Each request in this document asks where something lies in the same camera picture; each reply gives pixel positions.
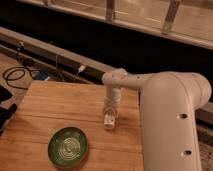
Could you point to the green ceramic bowl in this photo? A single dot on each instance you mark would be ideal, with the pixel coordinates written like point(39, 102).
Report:
point(67, 147)

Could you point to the metal rail beam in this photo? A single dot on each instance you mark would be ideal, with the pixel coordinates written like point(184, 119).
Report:
point(56, 60)

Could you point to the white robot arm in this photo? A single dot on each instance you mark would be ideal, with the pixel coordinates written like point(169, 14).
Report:
point(168, 101)

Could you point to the white plug with cable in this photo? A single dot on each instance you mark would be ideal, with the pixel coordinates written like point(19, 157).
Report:
point(80, 70)

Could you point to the blue object on floor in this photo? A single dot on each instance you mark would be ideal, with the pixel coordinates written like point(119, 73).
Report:
point(42, 75)

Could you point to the window frame railing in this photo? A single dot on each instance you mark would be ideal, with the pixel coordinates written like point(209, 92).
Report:
point(187, 21)

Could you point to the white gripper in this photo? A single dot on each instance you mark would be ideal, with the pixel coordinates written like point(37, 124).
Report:
point(111, 101)

